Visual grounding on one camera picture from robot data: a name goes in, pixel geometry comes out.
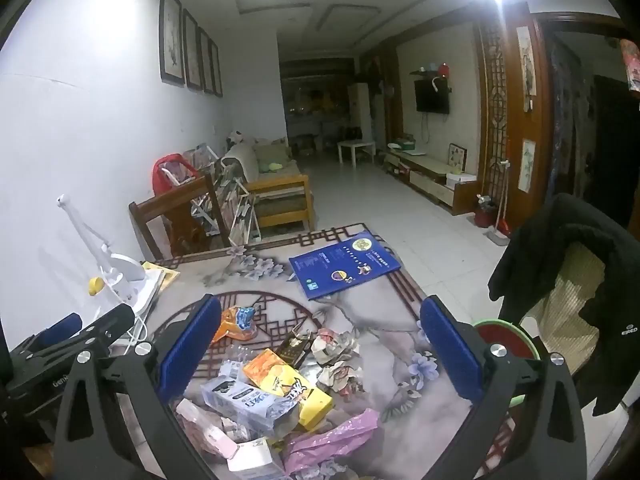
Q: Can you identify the wooden sofa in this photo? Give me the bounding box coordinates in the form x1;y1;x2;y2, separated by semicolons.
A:
220;137;316;233

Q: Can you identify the dark wooden chair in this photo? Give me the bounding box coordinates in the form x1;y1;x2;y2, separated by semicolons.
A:
128;172;233;261

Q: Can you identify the white cable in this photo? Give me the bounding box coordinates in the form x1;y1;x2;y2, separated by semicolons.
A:
117;305;151;356

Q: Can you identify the wooden television cabinet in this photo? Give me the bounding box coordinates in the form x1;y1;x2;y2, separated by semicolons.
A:
382;147;483;216

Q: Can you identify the white folding rack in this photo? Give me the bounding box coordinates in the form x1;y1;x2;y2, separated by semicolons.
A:
182;142;263;241

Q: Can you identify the white side table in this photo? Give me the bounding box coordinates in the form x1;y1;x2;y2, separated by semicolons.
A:
336;140;377;168

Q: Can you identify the white desk lamp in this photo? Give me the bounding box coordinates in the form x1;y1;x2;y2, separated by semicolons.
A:
56;194;166;311

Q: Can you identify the blue printed booklet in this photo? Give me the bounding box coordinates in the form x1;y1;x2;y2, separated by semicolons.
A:
288;230;401;301

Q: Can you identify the black jacket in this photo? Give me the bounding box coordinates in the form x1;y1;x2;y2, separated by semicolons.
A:
487;192;640;416

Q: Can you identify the orange snack wrapper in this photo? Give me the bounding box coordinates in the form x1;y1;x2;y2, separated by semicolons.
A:
212;305;258;343

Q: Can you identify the newspaper ball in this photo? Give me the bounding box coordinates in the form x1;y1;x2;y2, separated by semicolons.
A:
310;327;363;366
317;360;366;398

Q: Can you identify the stack of yellow books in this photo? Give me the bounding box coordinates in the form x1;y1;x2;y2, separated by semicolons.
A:
140;260;181;306

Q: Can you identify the pink plastic bag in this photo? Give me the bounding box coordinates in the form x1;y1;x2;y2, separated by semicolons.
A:
282;407;383;478

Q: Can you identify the beige cushioned chair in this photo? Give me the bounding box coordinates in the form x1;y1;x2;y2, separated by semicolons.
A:
522;240;616;376

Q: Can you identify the small framed picture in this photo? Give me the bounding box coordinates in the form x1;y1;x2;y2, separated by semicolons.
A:
446;142;468;175

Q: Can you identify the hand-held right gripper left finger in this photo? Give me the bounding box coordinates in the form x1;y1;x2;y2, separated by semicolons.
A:
52;294;223;480

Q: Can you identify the pink packet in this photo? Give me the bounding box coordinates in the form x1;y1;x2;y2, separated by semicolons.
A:
175;399;238;461

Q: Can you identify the yellow cardboard box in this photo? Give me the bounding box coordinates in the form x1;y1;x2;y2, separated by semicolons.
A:
242;349;333;431

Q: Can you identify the red hanging decoration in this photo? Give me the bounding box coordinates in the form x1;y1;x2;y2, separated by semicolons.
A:
619;37;640;93

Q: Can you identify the small white green box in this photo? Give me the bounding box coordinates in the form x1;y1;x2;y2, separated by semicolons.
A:
227;437;286;480

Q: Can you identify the blue white carton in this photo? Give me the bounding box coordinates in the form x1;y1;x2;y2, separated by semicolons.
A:
200;375;301;438

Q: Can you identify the framed wall picture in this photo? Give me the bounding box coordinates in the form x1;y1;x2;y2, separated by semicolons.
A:
198;27;215;95
181;8;202;92
159;0;183;86
210;40;223;98

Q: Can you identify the wall scroll painting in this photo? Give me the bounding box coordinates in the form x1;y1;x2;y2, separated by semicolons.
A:
516;25;537;111
520;139;537;193

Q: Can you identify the broom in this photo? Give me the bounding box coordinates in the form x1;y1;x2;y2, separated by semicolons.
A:
487;159;513;246

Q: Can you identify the black gold snack packet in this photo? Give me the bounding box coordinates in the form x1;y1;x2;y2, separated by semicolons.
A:
274;330;313;368

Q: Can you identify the red basket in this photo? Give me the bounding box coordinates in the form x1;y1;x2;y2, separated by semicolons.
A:
151;154;198;198

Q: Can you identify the wall television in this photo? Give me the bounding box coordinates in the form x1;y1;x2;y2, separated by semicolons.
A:
414;79;451;115

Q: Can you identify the clear plastic packaging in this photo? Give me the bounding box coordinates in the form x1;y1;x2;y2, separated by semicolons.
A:
217;342;261;380

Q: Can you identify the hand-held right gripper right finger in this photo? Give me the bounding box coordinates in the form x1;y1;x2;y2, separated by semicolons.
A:
419;295;584;480

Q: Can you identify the red bucket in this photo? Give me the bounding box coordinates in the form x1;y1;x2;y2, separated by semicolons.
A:
472;194;498;231

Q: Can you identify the wall shelf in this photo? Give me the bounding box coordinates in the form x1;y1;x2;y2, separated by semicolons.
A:
410;62;451;81

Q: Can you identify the wooden lattice partition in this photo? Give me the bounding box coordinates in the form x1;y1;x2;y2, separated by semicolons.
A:
475;15;511;201

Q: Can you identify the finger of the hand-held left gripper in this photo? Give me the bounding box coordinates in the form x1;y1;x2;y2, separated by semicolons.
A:
29;312;84;350
75;302;137;352

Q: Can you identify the red bin with green rim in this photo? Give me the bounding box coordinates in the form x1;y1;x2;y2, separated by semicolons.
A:
472;318;543;413

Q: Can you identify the white standing air conditioner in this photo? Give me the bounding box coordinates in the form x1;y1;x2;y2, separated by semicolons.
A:
348;84;375;143

